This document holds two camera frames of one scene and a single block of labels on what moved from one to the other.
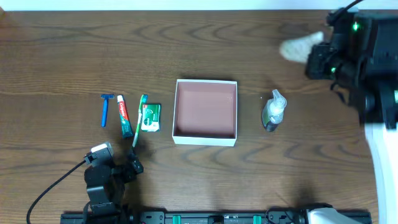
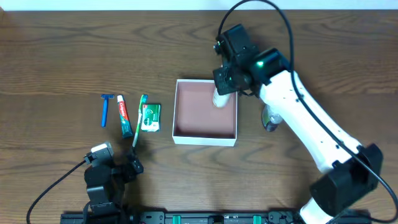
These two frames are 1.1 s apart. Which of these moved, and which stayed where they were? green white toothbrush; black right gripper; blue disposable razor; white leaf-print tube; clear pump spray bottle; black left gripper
Moved: white leaf-print tube; black right gripper
Stayed: blue disposable razor; green white toothbrush; black left gripper; clear pump spray bottle
